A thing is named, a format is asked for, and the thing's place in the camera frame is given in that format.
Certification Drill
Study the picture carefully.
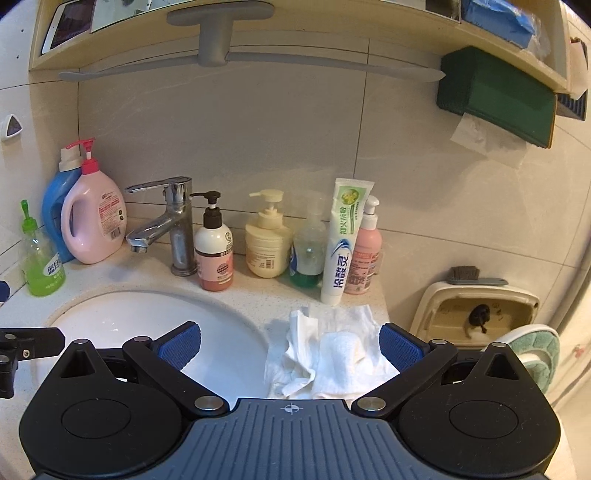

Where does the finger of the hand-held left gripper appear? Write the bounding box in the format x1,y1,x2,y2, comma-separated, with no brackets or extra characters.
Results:
0,327,66,400

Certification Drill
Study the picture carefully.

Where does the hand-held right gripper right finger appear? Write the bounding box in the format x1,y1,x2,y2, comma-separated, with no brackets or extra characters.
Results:
352,323,532,416

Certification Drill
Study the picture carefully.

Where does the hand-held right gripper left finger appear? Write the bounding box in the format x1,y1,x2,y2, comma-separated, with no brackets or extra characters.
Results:
50,322,229,416

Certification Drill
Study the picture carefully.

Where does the white sink basin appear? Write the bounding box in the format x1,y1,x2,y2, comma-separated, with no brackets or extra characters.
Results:
44,290,271,400

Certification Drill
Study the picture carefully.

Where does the cream toilet tank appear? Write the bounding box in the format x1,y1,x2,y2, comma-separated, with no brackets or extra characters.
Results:
410,279,540,354

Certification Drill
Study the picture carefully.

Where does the black flush valve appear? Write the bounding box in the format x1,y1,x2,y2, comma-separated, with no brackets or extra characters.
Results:
468,304,491,334

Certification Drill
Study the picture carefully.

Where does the black pump white bottle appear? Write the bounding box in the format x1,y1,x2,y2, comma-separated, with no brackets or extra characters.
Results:
191,191,235,292

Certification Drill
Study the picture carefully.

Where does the pink lotion pump bottle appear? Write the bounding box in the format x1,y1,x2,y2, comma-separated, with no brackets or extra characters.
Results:
344,195,383,296

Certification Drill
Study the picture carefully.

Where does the grey brush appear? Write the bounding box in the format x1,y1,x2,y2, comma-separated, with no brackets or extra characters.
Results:
446,266,509,286

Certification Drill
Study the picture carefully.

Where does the white crumpled tissue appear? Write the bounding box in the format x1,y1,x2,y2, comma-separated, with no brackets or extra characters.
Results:
265,305,400,400

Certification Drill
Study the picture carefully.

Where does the white green toothpaste tube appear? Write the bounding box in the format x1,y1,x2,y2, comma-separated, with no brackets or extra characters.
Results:
321,178,375,306

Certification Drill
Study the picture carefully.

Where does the chrome faucet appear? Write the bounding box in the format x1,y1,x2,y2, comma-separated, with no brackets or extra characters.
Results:
124,176,199,277

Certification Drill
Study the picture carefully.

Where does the cream pump bottle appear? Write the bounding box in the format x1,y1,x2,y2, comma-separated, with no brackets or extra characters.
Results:
245,189,295,279

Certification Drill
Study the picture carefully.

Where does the clear pump bottle green liquid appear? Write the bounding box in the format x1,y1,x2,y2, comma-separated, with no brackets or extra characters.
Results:
290,198,331,289

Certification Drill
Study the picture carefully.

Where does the pink detergent bottle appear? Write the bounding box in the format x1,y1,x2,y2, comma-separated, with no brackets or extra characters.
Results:
61,137,129,265

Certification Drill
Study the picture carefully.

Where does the green toilet seat cover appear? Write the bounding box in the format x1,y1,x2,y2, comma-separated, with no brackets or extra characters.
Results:
491,324,562,394

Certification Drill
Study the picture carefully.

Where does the blue detergent bottle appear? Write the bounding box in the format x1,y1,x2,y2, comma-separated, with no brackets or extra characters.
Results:
41,148,86,264

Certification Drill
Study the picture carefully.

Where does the white hanging tissue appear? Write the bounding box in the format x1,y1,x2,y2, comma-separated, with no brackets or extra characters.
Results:
450,115,530,169

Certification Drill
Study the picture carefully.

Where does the green tissue box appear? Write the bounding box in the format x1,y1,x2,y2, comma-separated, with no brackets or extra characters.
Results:
436,45,558,150

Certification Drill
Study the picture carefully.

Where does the black slatted holder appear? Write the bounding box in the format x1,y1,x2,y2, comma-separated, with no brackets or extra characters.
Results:
556,89,590,122

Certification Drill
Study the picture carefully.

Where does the white tablet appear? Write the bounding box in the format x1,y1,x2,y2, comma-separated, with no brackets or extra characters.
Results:
41,0,96,55

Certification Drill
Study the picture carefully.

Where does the blue package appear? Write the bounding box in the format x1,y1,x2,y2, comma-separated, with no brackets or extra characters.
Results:
462,0,539,49

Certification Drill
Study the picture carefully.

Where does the white triangular wall hook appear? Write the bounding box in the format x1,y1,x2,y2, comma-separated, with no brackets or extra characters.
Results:
0,113,23,141

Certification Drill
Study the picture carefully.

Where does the cream wall shelf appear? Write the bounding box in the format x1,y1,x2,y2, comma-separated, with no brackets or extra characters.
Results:
28,0,571,99

